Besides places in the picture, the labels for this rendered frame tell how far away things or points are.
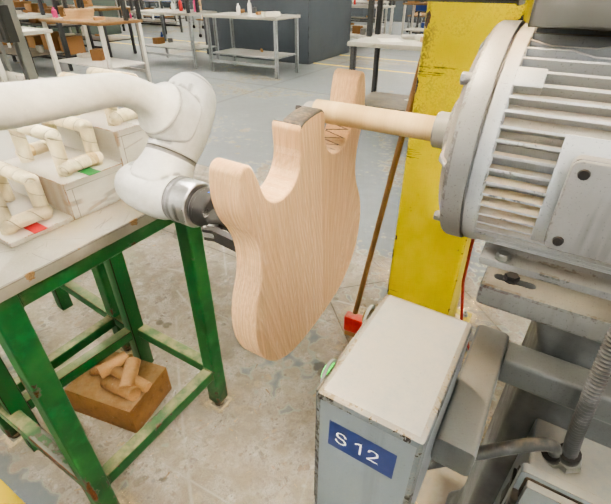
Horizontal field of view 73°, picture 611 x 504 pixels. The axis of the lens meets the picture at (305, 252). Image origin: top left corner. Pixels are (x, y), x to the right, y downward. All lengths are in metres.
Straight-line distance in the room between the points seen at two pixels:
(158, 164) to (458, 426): 0.66
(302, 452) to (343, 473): 1.20
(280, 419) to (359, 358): 1.33
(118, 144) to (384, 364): 0.92
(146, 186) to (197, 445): 1.10
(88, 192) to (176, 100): 0.40
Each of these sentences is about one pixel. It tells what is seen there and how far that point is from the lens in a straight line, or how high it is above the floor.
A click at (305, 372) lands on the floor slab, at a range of 1.86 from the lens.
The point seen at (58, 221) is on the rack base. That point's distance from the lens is 1.13.
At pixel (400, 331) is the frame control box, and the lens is 0.43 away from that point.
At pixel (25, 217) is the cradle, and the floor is 0.97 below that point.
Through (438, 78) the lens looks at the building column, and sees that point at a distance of 1.50.
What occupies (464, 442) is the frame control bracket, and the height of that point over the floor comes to 1.04.
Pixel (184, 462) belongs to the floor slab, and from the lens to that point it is 1.68.
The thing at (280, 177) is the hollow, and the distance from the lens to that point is 0.57.
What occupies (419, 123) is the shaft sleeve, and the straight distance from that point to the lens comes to 0.58.
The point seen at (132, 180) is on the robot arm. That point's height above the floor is 1.09.
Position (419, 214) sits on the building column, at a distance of 1.65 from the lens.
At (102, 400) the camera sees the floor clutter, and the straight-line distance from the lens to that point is 1.77.
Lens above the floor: 1.41
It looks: 33 degrees down
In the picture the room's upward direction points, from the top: straight up
